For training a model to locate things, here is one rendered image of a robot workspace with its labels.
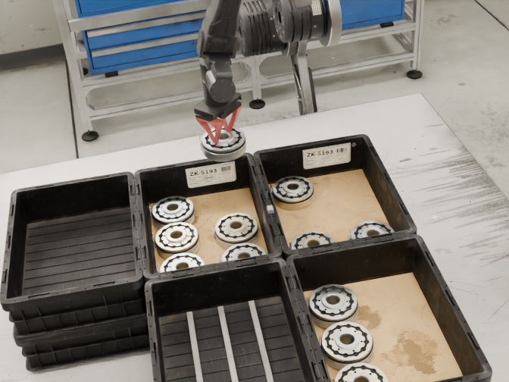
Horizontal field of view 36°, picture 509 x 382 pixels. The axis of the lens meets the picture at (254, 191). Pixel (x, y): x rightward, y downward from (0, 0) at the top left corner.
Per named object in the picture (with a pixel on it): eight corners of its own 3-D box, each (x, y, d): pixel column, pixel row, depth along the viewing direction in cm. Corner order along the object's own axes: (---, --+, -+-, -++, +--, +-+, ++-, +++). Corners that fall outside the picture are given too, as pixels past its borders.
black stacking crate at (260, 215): (141, 208, 204) (134, 172, 197) (254, 189, 207) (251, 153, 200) (152, 318, 173) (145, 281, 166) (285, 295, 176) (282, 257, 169)
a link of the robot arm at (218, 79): (238, 28, 172) (198, 26, 169) (250, 51, 163) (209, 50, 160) (230, 77, 179) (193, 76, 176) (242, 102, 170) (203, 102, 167)
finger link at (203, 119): (239, 136, 185) (235, 101, 179) (221, 151, 181) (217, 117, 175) (217, 128, 188) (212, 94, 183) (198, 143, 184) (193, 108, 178)
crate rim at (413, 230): (252, 158, 201) (251, 151, 200) (366, 140, 204) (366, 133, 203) (284, 264, 170) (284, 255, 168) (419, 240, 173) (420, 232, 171)
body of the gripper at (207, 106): (242, 101, 182) (239, 72, 177) (216, 122, 176) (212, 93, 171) (220, 94, 185) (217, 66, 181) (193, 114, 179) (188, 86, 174)
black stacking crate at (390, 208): (255, 189, 207) (252, 153, 200) (365, 170, 210) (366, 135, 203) (287, 295, 176) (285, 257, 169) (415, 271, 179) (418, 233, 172)
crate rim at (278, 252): (135, 177, 198) (132, 170, 197) (252, 158, 201) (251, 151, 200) (145, 288, 167) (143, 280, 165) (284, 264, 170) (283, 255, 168)
